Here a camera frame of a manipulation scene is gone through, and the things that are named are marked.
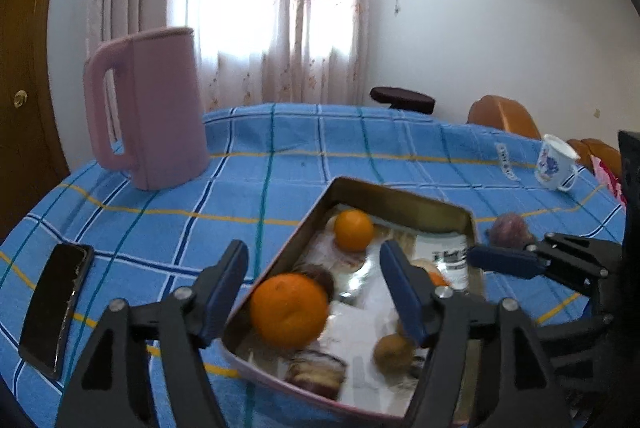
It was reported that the pink floral pillow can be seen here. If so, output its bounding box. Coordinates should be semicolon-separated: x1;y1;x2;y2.
592;155;626;203

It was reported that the large orange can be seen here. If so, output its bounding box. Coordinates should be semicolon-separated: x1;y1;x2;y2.
249;273;330;350

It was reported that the purple passion fruit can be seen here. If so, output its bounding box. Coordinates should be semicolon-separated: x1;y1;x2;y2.
487;214;535;251

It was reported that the sheer floral curtain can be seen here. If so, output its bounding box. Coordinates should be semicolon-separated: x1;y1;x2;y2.
85;0;373;111

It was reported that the white mug with blue print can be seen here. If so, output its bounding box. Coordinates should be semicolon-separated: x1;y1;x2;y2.
534;134;582;193

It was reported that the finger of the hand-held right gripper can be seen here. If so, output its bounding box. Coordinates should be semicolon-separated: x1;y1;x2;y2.
466;244;551;281

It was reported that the dried red date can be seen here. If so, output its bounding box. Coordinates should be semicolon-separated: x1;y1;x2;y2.
285;348;348;401

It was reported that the printed paper sheet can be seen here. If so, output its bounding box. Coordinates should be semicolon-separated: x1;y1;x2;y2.
280;208;471;409

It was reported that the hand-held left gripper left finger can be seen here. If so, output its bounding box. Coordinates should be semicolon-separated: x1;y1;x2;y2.
55;239;250;428

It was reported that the brown leather armchair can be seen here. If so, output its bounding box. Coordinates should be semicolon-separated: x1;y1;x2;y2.
467;95;543;139

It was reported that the black smartphone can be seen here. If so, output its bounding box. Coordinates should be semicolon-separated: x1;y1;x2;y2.
18;243;96;381

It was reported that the rectangular metal tin box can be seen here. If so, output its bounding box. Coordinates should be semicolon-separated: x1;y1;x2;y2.
218;176;486;421

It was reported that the dark plum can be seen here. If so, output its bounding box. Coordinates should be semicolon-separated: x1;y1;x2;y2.
295;264;336;299

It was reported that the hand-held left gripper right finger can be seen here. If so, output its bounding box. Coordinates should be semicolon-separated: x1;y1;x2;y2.
379;240;573;428

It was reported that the blue plaid tablecloth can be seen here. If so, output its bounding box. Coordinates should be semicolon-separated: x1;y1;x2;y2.
0;102;628;428

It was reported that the pink electric kettle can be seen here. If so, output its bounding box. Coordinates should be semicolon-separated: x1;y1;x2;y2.
82;26;211;192

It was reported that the yellow kumquat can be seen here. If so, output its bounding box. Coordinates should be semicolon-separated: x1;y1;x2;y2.
374;333;416;374

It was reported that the round dark stool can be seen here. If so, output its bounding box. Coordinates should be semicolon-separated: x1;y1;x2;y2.
370;86;436;113

